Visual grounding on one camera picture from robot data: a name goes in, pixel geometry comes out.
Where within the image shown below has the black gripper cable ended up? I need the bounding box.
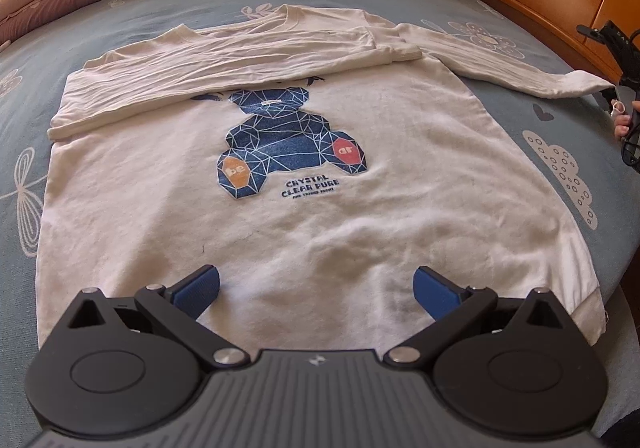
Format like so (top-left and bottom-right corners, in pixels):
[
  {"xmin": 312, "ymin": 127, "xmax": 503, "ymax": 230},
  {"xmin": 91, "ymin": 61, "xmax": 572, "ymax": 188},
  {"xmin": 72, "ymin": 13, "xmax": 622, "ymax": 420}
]
[{"xmin": 620, "ymin": 118, "xmax": 640, "ymax": 166}]

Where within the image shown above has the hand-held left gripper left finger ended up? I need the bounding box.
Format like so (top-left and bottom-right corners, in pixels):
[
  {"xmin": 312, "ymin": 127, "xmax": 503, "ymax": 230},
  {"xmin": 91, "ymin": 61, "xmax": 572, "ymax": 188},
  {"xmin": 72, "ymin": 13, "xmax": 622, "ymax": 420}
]
[{"xmin": 67, "ymin": 264, "xmax": 248, "ymax": 371}]

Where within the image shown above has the white long-sleeve printed shirt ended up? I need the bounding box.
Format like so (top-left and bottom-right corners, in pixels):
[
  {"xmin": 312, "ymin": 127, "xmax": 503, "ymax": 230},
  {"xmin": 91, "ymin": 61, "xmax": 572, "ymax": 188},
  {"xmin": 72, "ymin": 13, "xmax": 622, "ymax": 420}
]
[{"xmin": 34, "ymin": 3, "xmax": 618, "ymax": 346}]

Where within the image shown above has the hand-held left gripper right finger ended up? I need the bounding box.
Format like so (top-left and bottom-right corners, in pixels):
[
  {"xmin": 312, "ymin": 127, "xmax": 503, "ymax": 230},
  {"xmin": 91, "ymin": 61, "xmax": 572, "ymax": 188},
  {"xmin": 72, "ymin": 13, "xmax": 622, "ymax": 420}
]
[{"xmin": 386, "ymin": 265, "xmax": 571, "ymax": 371}]

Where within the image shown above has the person's right hand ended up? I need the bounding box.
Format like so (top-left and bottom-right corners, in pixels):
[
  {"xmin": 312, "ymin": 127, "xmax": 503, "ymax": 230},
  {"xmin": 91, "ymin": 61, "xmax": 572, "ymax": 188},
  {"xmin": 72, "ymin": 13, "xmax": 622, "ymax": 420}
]
[{"xmin": 611, "ymin": 98, "xmax": 640, "ymax": 143}]

